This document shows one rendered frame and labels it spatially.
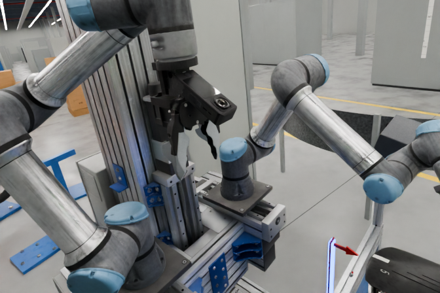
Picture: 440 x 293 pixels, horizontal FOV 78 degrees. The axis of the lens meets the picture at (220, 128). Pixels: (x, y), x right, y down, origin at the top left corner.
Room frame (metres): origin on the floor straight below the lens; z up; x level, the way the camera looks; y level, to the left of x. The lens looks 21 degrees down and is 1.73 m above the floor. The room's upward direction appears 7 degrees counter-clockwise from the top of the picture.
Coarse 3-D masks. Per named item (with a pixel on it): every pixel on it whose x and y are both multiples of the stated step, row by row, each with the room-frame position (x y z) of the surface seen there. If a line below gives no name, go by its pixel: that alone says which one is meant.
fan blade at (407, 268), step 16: (384, 256) 0.47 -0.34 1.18; (400, 256) 0.47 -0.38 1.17; (416, 256) 0.47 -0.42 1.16; (368, 272) 0.41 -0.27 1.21; (400, 272) 0.41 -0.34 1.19; (416, 272) 0.41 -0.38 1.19; (432, 272) 0.41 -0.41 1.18; (384, 288) 0.37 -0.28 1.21; (400, 288) 0.37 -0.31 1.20; (416, 288) 0.37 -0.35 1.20; (432, 288) 0.37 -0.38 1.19
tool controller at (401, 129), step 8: (392, 120) 1.07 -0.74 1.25; (400, 120) 1.08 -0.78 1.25; (408, 120) 1.08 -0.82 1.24; (384, 128) 1.01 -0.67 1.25; (392, 128) 1.00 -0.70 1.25; (400, 128) 1.01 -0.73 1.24; (408, 128) 1.01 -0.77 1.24; (416, 128) 1.01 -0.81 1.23; (384, 136) 0.95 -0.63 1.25; (392, 136) 0.94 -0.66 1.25; (400, 136) 0.95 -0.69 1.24; (408, 136) 0.95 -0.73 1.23; (376, 144) 0.96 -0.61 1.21; (384, 144) 0.94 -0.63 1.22; (392, 144) 0.92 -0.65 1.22; (400, 144) 0.91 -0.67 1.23; (408, 144) 0.89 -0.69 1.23; (384, 152) 0.94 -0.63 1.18; (392, 152) 0.92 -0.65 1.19
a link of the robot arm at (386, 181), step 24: (288, 72) 0.79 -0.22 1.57; (288, 96) 0.74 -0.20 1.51; (312, 96) 0.73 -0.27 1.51; (312, 120) 0.69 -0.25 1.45; (336, 120) 0.66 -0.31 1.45; (336, 144) 0.63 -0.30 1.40; (360, 144) 0.61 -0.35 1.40; (360, 168) 0.58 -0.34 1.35; (384, 168) 0.56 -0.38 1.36; (408, 168) 0.57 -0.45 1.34; (384, 192) 0.52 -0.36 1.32
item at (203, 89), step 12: (192, 72) 0.47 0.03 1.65; (180, 84) 0.44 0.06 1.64; (192, 84) 0.44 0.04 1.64; (204, 84) 0.45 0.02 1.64; (192, 96) 0.42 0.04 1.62; (204, 96) 0.42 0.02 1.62; (216, 96) 0.43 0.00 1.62; (204, 108) 0.41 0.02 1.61; (216, 108) 0.40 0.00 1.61; (228, 108) 0.41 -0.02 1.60; (216, 120) 0.40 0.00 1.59
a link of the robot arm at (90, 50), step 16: (96, 32) 0.60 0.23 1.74; (112, 32) 0.59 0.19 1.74; (128, 32) 0.60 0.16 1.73; (80, 48) 0.61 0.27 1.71; (96, 48) 0.60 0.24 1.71; (112, 48) 0.61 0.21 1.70; (48, 64) 0.65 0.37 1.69; (64, 64) 0.61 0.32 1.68; (80, 64) 0.61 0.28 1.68; (96, 64) 0.62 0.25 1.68; (32, 80) 0.64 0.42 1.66; (48, 80) 0.62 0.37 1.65; (64, 80) 0.62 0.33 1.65; (80, 80) 0.64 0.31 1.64; (32, 96) 0.62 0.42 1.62; (48, 96) 0.63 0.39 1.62; (64, 96) 0.65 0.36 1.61; (48, 112) 0.65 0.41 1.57
